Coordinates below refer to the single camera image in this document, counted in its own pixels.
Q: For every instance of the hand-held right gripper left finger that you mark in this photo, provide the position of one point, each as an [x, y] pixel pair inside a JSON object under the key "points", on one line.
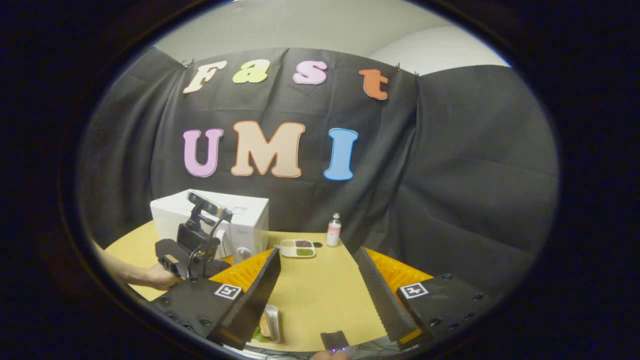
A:
{"points": [[255, 295]]}

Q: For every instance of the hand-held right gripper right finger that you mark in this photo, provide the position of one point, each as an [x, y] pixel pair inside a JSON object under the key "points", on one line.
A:
{"points": [[382, 300]]}

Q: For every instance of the sandwich with green lettuce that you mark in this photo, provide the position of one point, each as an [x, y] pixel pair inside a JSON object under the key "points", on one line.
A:
{"points": [[263, 327]]}

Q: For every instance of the white microwave oven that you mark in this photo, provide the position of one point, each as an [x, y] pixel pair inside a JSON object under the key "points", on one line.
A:
{"points": [[170, 215]]}

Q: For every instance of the divided plate of food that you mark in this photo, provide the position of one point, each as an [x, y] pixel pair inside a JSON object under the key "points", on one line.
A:
{"points": [[297, 248]]}

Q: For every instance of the white rectangular tray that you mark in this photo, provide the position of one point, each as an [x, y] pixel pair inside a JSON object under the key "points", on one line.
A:
{"points": [[274, 322]]}

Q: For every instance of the black device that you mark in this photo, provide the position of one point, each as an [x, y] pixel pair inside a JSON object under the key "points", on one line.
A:
{"points": [[334, 339]]}

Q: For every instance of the small pink label bottle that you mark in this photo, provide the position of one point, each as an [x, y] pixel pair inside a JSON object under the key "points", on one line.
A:
{"points": [[333, 232]]}

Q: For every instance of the black backdrop cloth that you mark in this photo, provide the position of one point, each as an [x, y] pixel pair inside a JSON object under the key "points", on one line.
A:
{"points": [[450, 175]]}

